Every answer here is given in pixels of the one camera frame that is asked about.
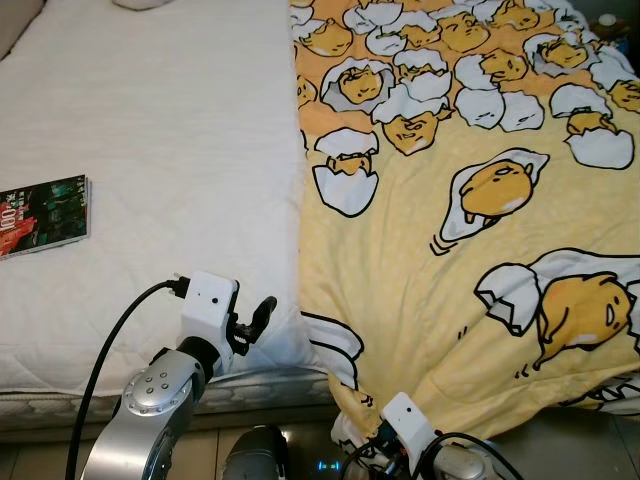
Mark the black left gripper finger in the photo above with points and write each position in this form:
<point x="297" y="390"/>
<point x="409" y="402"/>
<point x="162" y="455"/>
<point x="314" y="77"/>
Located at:
<point x="240" y="295"/>
<point x="264" y="318"/>

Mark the yellow cartoon egg blanket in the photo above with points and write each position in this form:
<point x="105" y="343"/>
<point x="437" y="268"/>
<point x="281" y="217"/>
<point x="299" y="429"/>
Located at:
<point x="450" y="300"/>

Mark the green and red book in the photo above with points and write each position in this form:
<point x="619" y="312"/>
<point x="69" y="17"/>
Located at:
<point x="45" y="215"/>

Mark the robot left leg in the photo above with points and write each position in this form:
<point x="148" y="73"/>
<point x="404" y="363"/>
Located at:
<point x="255" y="455"/>

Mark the white quilted mattress pad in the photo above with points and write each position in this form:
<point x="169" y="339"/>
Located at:
<point x="150" y="120"/>

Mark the dark bedside table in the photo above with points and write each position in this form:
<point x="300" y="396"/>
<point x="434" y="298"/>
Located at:
<point x="625" y="45"/>

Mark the small white jar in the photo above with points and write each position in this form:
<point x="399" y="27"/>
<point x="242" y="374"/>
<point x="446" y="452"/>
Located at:
<point x="607" y="21"/>

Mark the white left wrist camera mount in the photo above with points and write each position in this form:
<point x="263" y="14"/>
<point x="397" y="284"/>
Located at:
<point x="208" y="305"/>

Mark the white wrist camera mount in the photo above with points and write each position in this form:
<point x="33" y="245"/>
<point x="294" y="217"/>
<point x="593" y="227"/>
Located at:
<point x="208" y="305"/>
<point x="408" y="425"/>

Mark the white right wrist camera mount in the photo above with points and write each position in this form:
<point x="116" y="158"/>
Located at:
<point x="408" y="425"/>

